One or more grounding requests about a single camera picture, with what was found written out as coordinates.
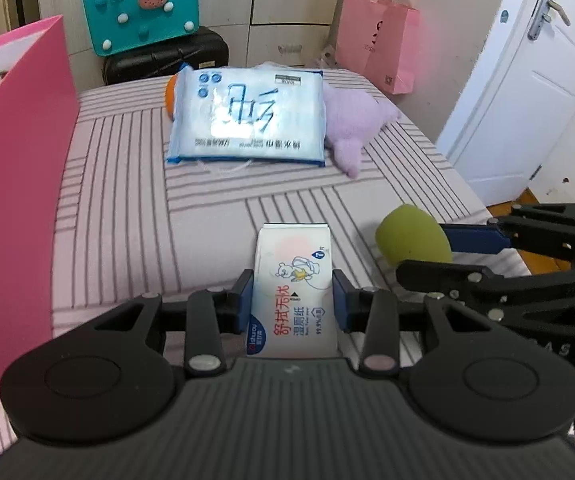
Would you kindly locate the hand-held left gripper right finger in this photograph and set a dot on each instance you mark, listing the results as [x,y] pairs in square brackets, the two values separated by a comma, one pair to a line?
[340,300]

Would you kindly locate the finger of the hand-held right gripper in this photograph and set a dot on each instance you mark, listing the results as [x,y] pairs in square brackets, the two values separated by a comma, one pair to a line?
[472,240]
[447,277]

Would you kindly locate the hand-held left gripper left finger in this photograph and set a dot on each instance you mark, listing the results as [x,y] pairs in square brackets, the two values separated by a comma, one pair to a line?
[245,300]

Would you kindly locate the small white wet wipes pack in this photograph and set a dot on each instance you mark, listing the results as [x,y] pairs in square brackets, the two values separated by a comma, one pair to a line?
[292,285]

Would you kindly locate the green plush ball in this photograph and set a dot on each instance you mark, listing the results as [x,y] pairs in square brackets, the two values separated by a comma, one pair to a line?
[407,235]

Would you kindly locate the large blue wet wipes pack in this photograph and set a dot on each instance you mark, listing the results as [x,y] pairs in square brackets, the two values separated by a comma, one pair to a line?
[247,115]

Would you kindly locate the orange plush ball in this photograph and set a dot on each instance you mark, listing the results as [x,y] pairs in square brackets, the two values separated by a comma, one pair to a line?
[170,97]

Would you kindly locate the pink cardboard box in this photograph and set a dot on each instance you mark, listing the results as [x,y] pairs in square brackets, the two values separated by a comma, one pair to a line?
[17,185]

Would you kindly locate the striped pink tablecloth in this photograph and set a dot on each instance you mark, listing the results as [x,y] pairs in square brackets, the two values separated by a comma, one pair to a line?
[167,220]

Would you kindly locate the white door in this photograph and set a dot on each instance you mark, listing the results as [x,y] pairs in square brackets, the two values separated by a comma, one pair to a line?
[517,110]

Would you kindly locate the purple plush toy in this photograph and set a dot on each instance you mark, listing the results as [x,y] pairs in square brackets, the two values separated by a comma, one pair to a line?
[347,120]

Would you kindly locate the pink paper gift bag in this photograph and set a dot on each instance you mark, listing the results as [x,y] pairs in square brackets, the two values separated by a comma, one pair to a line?
[382,40]

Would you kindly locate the clear plastic bag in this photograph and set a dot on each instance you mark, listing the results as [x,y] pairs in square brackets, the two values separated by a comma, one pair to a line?
[327,55]

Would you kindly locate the black suitcase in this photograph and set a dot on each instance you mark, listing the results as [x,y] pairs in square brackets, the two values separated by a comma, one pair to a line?
[167,57]

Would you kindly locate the light wooden wardrobe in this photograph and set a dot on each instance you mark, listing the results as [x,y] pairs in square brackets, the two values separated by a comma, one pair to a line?
[277,10]

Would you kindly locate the teal felt handbag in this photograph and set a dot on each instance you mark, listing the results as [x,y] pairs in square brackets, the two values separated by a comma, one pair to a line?
[132,20]

